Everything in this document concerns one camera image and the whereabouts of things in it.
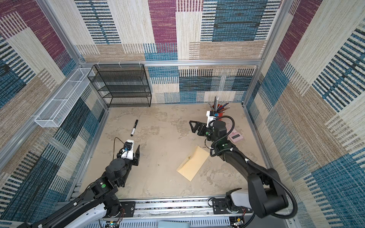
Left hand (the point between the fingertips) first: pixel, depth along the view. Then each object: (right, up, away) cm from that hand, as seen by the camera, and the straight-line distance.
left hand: (135, 145), depth 76 cm
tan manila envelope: (+30, -15, +11) cm, 35 cm away
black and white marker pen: (-10, +7, +29) cm, 32 cm away
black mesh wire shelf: (-22, +39, +34) cm, 57 cm away
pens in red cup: (+50, +22, +29) cm, 62 cm away
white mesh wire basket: (-38, +19, -3) cm, 42 cm away
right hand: (+33, +11, +8) cm, 36 cm away
